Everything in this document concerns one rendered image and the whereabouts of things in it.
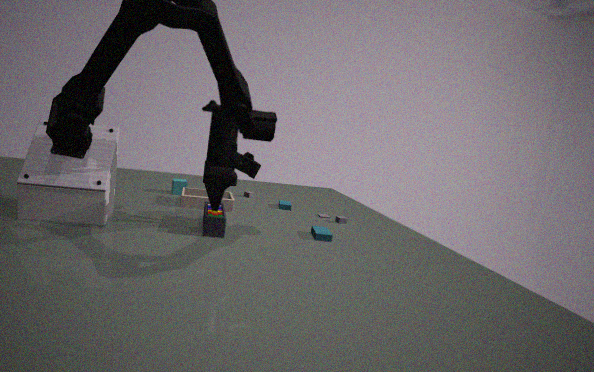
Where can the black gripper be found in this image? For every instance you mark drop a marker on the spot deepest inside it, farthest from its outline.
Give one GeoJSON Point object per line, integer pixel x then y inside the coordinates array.
{"type": "Point", "coordinates": [217, 176]}

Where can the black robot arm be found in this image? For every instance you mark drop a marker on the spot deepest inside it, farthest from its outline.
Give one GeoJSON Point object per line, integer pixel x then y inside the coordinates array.
{"type": "Point", "coordinates": [82, 97]}

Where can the beige square tray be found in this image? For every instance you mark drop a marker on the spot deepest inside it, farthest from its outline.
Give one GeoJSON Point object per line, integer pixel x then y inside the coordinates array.
{"type": "Point", "coordinates": [195, 199]}

